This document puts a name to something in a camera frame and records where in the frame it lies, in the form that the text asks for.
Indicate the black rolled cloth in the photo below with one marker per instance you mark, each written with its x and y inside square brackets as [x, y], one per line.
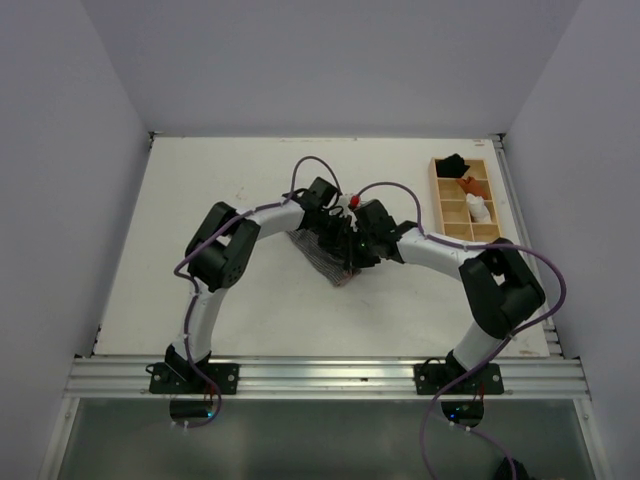
[453, 166]

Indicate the white rolled cloth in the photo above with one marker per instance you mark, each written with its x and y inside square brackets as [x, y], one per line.
[478, 209]

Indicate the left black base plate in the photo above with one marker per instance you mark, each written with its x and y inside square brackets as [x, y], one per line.
[166, 381]

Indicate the grey striped underwear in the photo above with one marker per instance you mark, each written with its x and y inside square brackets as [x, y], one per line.
[328, 265]

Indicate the aluminium rail frame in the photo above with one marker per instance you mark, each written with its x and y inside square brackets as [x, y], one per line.
[332, 378]

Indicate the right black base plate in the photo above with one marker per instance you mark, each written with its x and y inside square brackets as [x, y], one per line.
[432, 376]

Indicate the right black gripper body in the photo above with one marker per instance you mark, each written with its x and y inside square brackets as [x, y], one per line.
[364, 250]

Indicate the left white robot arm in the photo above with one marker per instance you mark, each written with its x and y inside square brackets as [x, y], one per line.
[217, 256]

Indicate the orange rolled cloth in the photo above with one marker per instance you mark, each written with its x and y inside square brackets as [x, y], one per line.
[471, 185]

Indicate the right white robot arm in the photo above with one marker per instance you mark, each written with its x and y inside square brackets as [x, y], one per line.
[501, 290]

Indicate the wooden compartment tray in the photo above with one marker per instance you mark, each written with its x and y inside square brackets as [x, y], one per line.
[462, 199]

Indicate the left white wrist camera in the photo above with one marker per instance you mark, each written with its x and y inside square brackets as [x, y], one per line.
[348, 201]

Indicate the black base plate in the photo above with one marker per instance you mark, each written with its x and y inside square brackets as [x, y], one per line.
[432, 376]
[166, 381]

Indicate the black object bottom edge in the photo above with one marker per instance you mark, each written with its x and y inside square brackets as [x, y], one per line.
[510, 469]

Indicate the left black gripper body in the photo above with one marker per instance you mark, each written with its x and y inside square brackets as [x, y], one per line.
[331, 232]

